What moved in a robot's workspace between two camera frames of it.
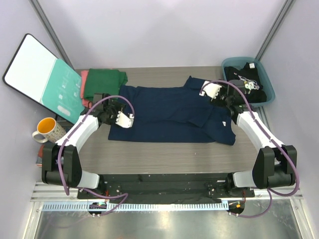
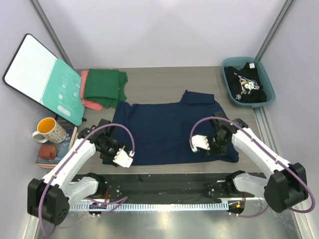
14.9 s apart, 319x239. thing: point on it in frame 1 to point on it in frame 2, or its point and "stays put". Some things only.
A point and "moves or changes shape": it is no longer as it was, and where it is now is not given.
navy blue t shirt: [174, 114] moves or changes shape
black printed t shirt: [249, 75] stays put
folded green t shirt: [105, 81] stays put
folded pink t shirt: [83, 75] stays put
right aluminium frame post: [281, 16] stays put
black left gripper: [117, 107] to [110, 158]
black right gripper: [217, 100] to [215, 151]
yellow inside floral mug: [49, 127] stays put
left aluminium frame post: [58, 50] stays put
